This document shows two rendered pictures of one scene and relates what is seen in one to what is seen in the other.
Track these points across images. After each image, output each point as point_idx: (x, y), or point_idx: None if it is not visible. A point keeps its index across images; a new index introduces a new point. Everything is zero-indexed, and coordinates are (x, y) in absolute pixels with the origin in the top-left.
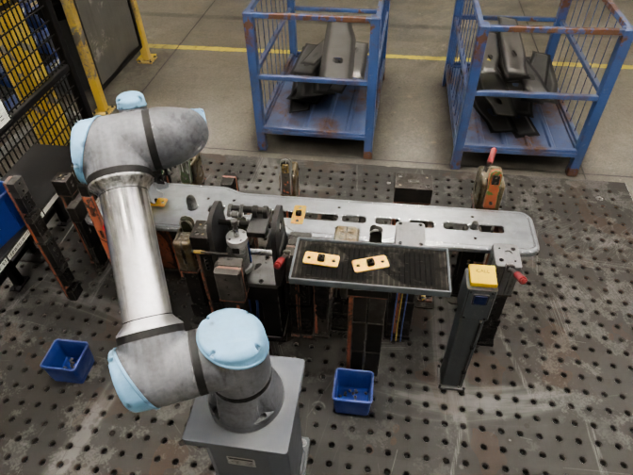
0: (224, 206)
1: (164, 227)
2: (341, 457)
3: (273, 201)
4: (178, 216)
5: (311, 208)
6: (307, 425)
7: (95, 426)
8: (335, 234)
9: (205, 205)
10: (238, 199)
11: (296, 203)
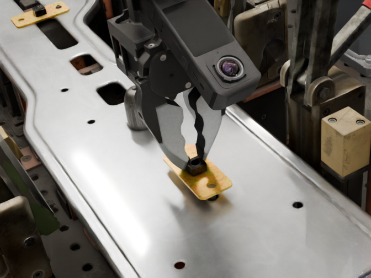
0: (96, 88)
1: (243, 110)
2: (292, 16)
3: (25, 51)
4: (190, 119)
5: (12, 14)
6: (291, 46)
7: None
8: None
9: (118, 109)
10: (56, 86)
11: (9, 31)
